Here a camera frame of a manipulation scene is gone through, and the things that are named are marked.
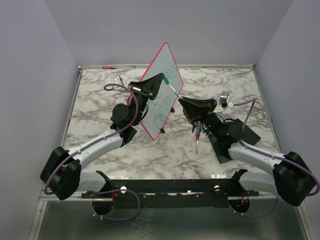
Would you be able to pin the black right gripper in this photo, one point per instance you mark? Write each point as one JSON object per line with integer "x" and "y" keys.
{"x": 198, "y": 109}

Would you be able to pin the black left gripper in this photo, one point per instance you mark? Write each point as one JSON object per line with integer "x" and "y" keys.
{"x": 147, "y": 88}

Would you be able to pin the green whiteboard marker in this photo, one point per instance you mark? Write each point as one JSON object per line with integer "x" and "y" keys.
{"x": 174, "y": 91}

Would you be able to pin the pink framed whiteboard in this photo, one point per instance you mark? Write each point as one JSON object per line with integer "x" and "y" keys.
{"x": 160, "y": 108}

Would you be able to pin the green marker cap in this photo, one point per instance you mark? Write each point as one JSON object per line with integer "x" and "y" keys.
{"x": 165, "y": 80}

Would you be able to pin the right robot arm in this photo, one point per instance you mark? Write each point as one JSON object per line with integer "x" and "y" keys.
{"x": 286, "y": 175}

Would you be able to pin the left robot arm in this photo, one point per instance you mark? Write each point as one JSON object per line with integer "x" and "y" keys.
{"x": 63, "y": 173}

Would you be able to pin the blue transparent screwdriver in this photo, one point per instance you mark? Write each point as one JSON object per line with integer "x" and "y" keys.
{"x": 198, "y": 133}

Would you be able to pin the black flat box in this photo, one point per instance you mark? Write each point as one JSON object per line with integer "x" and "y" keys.
{"x": 223, "y": 156}

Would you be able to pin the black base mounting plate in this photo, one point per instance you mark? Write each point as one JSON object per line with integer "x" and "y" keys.
{"x": 181, "y": 193}

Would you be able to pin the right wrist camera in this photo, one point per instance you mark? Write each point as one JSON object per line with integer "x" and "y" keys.
{"x": 223, "y": 102}

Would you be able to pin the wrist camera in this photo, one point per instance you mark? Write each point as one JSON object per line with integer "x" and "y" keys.
{"x": 118, "y": 83}
{"x": 223, "y": 102}

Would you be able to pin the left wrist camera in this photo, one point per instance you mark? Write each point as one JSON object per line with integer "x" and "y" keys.
{"x": 118, "y": 83}

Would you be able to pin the red marker at wall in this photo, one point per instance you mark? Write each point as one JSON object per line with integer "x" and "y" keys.
{"x": 108, "y": 68}

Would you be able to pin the black network switch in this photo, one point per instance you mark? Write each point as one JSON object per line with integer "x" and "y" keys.
{"x": 250, "y": 137}

